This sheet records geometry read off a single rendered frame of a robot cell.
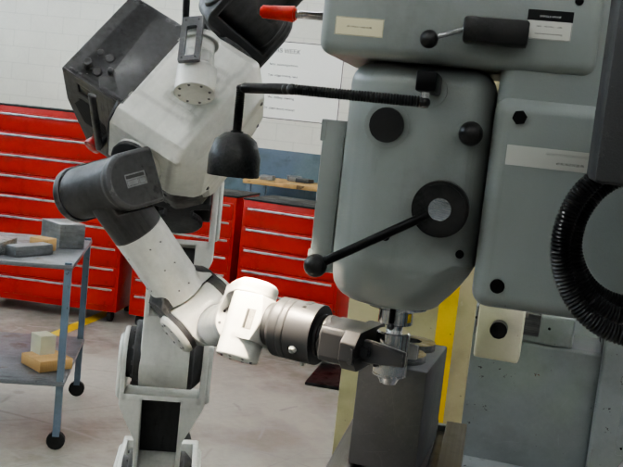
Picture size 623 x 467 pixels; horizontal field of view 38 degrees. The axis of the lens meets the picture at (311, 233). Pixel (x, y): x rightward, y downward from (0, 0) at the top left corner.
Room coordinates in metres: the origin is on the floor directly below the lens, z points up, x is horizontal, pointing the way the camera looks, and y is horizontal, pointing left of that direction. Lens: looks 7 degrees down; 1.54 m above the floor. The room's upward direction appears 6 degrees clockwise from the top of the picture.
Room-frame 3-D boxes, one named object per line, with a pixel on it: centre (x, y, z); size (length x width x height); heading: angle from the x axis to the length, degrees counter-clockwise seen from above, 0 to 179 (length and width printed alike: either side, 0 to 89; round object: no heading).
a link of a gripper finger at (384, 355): (1.20, -0.11, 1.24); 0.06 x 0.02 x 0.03; 65
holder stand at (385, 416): (1.61, -0.19, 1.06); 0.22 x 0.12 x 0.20; 163
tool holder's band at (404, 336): (1.23, -0.13, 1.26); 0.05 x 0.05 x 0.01
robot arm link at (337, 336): (1.27, -0.05, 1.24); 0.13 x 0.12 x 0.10; 155
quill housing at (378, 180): (1.23, -0.13, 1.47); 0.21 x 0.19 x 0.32; 168
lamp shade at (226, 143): (1.25, 0.12, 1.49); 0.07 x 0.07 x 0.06
